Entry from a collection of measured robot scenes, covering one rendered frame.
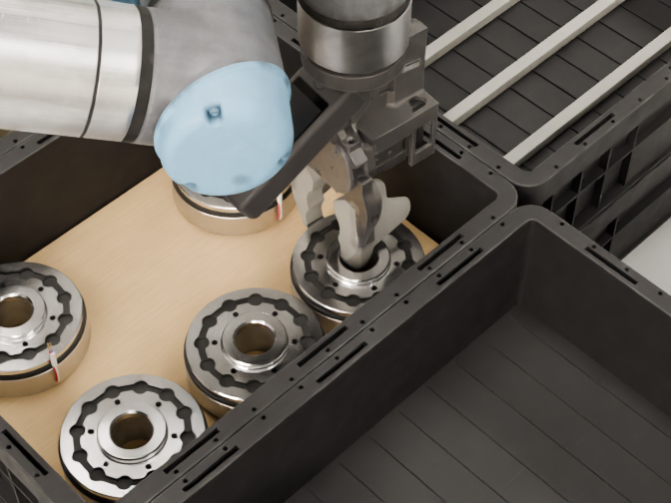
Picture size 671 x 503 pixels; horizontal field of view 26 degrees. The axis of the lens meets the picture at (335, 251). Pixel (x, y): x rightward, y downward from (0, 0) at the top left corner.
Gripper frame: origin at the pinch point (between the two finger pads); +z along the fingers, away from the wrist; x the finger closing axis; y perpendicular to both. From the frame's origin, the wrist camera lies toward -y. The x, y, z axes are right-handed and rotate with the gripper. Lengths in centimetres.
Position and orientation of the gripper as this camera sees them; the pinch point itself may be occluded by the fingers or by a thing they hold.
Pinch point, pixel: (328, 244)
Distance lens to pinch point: 112.2
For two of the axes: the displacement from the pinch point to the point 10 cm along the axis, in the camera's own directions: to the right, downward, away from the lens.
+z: -0.1, 6.3, 7.8
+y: 7.8, -4.8, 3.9
